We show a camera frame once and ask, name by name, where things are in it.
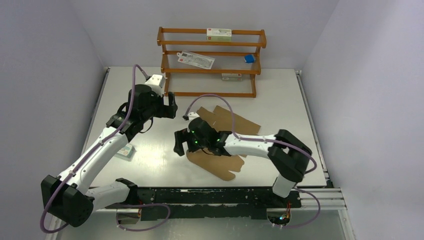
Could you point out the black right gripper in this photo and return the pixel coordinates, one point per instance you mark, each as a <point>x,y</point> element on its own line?
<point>181,136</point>

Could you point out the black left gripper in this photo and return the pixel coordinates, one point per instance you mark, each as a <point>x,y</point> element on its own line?
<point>165,110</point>

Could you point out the orange wooden shelf rack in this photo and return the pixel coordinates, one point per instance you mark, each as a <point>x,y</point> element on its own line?
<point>191,51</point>

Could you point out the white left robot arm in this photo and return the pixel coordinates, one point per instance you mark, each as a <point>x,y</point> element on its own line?
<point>69,195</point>

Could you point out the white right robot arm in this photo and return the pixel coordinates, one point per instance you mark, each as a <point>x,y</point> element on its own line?
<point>287,153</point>

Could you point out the small box lower shelf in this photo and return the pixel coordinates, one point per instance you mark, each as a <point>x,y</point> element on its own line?
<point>231,77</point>

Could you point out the green white box top shelf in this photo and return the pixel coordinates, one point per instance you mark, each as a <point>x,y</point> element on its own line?
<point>218,35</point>

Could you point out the white flat package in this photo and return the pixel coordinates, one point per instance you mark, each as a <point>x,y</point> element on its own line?
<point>195,60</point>

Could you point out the small blue object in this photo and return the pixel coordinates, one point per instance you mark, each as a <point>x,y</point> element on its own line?
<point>249,59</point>

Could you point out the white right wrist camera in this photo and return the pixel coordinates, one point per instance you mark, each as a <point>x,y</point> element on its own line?
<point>190,116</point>

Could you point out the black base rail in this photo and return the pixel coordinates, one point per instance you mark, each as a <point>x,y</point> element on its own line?
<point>208,202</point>

